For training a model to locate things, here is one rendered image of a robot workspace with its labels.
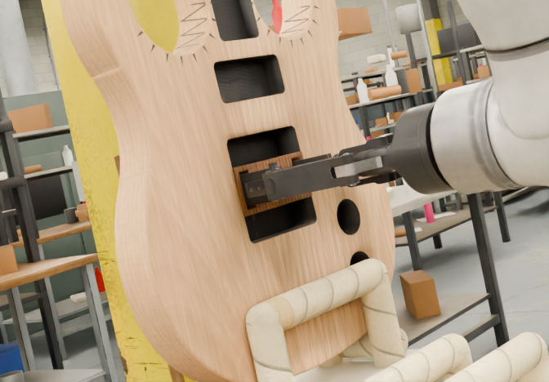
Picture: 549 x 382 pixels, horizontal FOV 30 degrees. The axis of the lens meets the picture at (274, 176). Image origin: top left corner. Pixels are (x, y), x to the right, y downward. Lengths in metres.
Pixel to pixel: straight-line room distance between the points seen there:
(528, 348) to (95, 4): 0.48
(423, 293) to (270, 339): 4.03
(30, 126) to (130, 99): 6.78
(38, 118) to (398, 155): 6.86
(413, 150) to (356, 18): 3.65
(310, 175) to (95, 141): 1.26
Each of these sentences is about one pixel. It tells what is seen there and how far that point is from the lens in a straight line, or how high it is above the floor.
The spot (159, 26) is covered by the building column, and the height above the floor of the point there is 1.59.
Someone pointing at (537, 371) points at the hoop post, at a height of 1.10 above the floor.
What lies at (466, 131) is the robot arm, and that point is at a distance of 0.80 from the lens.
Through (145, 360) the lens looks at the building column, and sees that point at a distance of 2.13.
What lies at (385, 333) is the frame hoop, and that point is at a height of 1.14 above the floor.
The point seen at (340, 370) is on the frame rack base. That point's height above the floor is 1.10.
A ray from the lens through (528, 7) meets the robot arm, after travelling 0.72.
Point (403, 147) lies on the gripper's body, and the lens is 0.84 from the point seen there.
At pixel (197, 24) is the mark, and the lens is 0.98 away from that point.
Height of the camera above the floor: 1.37
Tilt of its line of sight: 3 degrees down
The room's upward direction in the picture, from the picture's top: 12 degrees counter-clockwise
